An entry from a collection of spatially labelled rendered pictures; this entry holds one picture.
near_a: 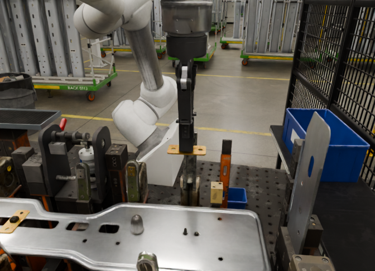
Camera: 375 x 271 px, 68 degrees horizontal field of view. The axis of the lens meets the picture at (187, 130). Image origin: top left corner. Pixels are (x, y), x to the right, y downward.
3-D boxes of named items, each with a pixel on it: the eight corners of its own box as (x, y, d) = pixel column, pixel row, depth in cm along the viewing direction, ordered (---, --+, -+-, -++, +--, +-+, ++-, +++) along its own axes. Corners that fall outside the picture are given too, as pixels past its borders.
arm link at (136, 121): (133, 148, 151) (103, 119, 146) (155, 125, 156) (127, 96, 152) (139, 146, 136) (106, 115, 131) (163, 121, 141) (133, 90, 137)
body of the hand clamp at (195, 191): (181, 267, 96) (179, 185, 81) (182, 251, 102) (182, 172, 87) (197, 269, 96) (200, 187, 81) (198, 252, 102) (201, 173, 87)
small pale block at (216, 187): (206, 276, 93) (210, 188, 78) (207, 267, 97) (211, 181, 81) (217, 276, 93) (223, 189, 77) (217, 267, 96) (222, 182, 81)
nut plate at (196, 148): (166, 154, 60) (166, 149, 59) (169, 145, 63) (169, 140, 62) (205, 155, 59) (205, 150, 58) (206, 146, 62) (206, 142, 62)
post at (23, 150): (38, 242, 106) (9, 152, 89) (46, 232, 111) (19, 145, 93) (51, 243, 106) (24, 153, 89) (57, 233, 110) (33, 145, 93)
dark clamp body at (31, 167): (38, 256, 101) (9, 168, 84) (57, 230, 113) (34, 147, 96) (66, 259, 100) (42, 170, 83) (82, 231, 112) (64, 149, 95)
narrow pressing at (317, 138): (296, 264, 63) (329, 130, 48) (284, 227, 73) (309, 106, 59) (298, 264, 63) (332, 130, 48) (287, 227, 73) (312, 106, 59)
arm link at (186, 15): (155, -1, 44) (157, 38, 47) (212, -1, 43) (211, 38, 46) (164, -1, 52) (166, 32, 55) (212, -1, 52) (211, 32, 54)
